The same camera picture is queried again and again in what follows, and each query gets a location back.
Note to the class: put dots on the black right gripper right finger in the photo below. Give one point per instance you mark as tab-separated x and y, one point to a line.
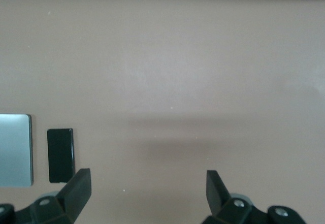
215	193

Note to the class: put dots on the black smartphone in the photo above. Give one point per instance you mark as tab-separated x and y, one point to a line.
61	155

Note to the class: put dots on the silver laptop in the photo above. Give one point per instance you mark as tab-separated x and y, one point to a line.
15	150

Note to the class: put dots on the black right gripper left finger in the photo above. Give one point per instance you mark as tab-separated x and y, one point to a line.
76	193

